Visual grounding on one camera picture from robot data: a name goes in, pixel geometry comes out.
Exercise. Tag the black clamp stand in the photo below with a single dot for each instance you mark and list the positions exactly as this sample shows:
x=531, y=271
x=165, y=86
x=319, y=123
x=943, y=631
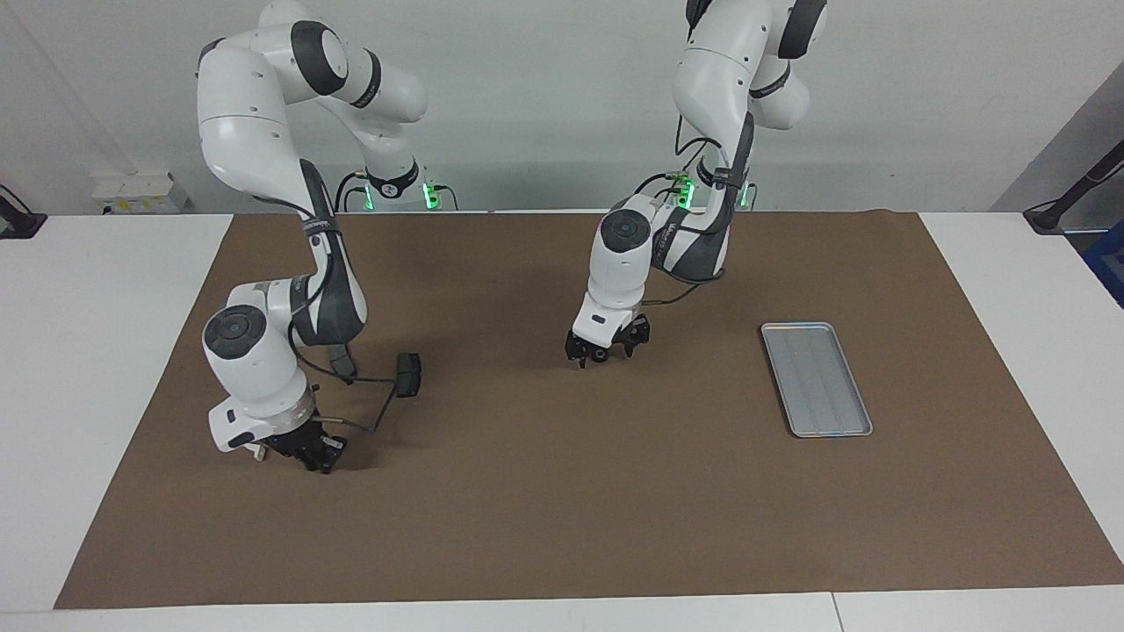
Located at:
x=18, y=219

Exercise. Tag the black angled stand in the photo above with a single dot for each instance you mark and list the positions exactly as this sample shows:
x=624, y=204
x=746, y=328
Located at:
x=1067, y=206

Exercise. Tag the brown table mat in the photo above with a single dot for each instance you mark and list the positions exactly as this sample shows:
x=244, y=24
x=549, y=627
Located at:
x=571, y=491

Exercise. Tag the dark rectangular brake pad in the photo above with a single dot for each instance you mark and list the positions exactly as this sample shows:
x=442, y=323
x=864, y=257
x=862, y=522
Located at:
x=409, y=376

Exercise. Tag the silver metal tray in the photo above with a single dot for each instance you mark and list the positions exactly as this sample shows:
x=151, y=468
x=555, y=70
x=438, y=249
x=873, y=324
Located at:
x=817, y=379

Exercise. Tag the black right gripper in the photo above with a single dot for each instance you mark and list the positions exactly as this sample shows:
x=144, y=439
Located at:
x=303, y=441

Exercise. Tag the blue object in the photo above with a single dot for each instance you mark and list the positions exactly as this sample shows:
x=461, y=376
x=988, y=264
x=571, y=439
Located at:
x=1108, y=263

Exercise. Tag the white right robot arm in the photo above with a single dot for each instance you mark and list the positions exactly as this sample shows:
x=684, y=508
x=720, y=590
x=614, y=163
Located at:
x=255, y=369

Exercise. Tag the white wall box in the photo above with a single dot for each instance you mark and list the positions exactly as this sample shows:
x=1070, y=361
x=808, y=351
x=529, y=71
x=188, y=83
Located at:
x=140, y=193

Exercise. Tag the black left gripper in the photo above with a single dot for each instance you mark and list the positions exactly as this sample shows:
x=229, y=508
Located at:
x=615, y=332

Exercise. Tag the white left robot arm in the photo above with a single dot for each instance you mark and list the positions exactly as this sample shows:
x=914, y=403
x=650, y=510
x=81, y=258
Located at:
x=619, y=263

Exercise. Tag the grey curved brake pad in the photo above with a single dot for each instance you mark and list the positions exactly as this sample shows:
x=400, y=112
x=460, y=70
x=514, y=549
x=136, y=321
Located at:
x=344, y=364

